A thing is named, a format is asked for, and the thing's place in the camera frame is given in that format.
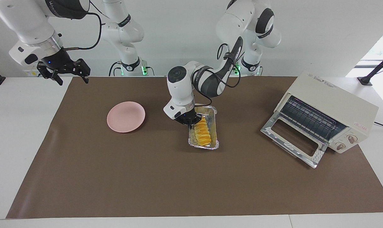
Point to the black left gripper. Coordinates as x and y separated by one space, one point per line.
186 117

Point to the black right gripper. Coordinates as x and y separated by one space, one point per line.
59 61

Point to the golden striped bread loaf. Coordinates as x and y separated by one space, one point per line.
202 133

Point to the aluminium foil tray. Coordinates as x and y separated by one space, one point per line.
214 139

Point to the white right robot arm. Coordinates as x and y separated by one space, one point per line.
30 25

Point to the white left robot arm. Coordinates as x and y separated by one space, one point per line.
178 85

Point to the glass oven door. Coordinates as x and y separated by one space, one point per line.
267 129

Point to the white toaster oven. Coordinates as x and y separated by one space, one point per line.
337 98

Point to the small beige oven knob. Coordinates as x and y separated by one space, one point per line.
340 146

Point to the large beige oven knob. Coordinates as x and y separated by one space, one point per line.
352 139

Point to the pink round plate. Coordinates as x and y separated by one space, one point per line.
126 116

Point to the brown table mat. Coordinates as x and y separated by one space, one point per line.
147 177

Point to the black camera stand pole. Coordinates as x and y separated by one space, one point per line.
376 69

